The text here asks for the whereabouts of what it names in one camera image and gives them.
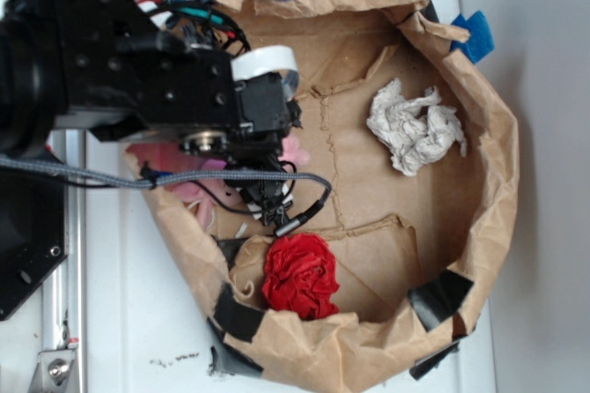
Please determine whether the red crumpled paper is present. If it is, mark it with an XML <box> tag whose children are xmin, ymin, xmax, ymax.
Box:
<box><xmin>262</xmin><ymin>233</ymin><xmax>339</xmax><ymax>320</ymax></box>

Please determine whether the white crumpled paper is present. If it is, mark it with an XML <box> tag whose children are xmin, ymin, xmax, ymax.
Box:
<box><xmin>366</xmin><ymin>78</ymin><xmax>467</xmax><ymax>176</ymax></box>

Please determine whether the aluminium rail frame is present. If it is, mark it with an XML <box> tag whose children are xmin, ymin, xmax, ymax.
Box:
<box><xmin>25</xmin><ymin>130</ymin><xmax>88</xmax><ymax>392</ymax></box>

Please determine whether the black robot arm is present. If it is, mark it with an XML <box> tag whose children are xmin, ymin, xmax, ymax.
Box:
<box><xmin>1</xmin><ymin>0</ymin><xmax>308</xmax><ymax>236</ymax></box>

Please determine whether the black gripper body with wires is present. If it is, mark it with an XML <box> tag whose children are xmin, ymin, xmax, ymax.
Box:
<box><xmin>160</xmin><ymin>0</ymin><xmax>305</xmax><ymax>235</ymax></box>

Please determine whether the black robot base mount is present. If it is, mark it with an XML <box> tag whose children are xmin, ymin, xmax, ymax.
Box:
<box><xmin>1</xmin><ymin>168</ymin><xmax>65</xmax><ymax>321</ymax></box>

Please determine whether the black tape piece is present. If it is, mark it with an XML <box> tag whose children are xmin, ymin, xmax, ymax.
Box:
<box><xmin>213</xmin><ymin>283</ymin><xmax>266</xmax><ymax>342</ymax></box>
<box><xmin>407</xmin><ymin>269</ymin><xmax>474</xmax><ymax>332</ymax></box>

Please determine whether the gray braided cable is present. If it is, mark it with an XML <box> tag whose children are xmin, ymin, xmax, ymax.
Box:
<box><xmin>0</xmin><ymin>155</ymin><xmax>333</xmax><ymax>228</ymax></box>

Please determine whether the brown paper bag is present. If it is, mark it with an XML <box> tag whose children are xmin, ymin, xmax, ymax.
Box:
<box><xmin>145</xmin><ymin>0</ymin><xmax>519</xmax><ymax>392</ymax></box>

